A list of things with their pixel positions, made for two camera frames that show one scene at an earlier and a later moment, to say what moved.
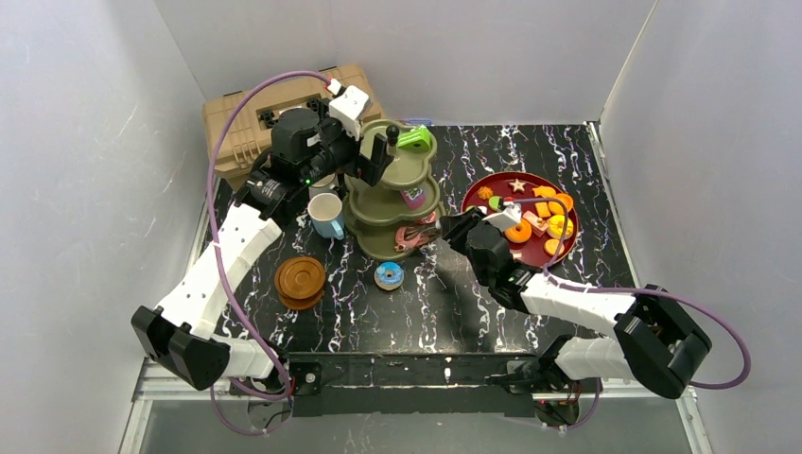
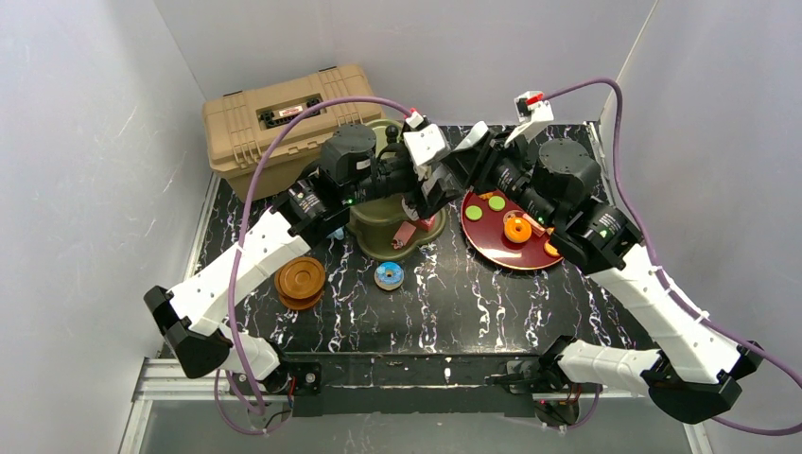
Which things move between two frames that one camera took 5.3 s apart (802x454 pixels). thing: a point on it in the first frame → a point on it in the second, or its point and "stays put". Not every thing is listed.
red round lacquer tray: x=549 y=221 stays put
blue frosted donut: x=389 y=275 stays put
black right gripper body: x=470 y=231 → x=475 y=159
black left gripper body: x=362 y=159 → x=424 y=190
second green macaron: x=496 y=202 stays put
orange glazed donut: x=518 y=236 stays put
